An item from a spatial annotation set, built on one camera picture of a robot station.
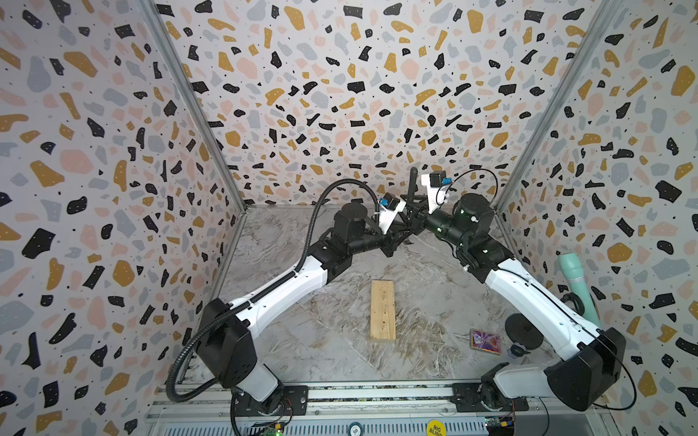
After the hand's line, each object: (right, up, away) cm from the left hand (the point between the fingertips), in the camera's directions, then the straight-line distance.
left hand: (418, 227), depth 69 cm
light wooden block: (-8, -27, +18) cm, 33 cm away
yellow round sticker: (+5, -52, +1) cm, 52 cm away
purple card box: (+24, -35, +14) cm, 45 cm away
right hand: (-4, +7, -2) cm, 8 cm away
